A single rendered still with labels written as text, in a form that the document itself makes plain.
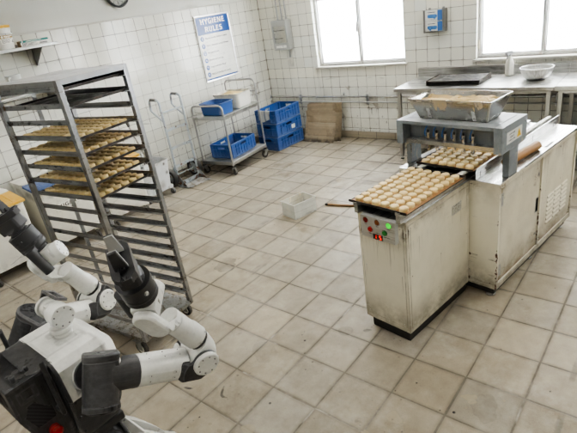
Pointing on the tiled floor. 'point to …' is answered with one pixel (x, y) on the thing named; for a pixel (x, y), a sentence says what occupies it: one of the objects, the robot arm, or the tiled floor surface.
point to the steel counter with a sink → (557, 82)
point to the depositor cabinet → (518, 209)
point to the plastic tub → (299, 205)
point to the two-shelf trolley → (227, 134)
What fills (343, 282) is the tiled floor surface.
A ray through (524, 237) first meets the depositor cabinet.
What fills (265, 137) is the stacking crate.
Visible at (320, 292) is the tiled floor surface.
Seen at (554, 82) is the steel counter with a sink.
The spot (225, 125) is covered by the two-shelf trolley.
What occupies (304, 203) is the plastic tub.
